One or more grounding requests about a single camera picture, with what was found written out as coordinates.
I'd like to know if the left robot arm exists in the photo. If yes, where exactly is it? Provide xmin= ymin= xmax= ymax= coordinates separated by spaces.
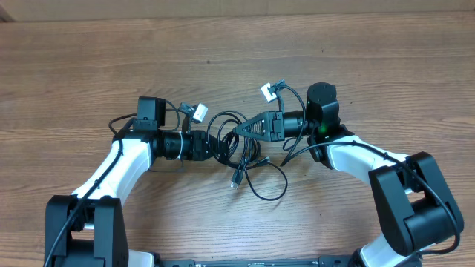
xmin=44 ymin=96 xmax=229 ymax=267

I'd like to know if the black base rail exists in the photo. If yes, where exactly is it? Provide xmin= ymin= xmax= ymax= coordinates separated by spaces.
xmin=153 ymin=254 xmax=364 ymax=267

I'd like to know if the black usb cable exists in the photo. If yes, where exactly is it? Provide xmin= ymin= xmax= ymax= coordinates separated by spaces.
xmin=206 ymin=110 xmax=289 ymax=202

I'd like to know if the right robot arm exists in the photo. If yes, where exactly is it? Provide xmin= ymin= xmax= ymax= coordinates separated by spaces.
xmin=233 ymin=82 xmax=464 ymax=266

